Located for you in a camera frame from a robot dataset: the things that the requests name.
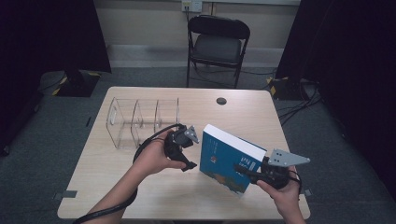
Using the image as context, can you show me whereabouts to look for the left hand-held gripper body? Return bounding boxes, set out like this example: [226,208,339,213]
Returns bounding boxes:
[163,124,200,162]

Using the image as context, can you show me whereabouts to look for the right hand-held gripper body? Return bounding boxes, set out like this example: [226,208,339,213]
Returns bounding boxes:
[261,148,311,190]

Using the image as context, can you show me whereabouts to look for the blue book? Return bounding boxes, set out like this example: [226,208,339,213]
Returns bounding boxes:
[199,123,268,198]

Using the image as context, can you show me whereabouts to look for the clear acrylic book rack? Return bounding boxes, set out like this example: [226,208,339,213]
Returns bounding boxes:
[105,96,181,150]

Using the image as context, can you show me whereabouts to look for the person's right hand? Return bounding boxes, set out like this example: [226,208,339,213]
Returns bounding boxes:
[256,166,304,217]

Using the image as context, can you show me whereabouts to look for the person's left hand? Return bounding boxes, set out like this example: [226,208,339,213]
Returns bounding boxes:
[132,130,188,179]

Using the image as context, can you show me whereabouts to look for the black stand base yellow tape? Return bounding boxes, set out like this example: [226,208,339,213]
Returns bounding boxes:
[265,76,319,102]
[38,69,103,98]

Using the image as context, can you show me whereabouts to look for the black folding chair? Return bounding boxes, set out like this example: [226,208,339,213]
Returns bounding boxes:
[186,14,251,90]

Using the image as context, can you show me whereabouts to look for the grey tape strip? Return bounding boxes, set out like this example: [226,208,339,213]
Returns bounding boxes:
[52,189,78,201]

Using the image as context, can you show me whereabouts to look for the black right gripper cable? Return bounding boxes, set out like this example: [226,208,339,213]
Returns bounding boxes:
[289,170,304,195]

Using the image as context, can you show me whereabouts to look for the black floor cables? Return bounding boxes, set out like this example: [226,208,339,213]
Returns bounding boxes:
[276,83,323,126]

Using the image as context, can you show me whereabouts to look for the white wall outlet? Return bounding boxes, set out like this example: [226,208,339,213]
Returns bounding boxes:
[181,0,204,13]

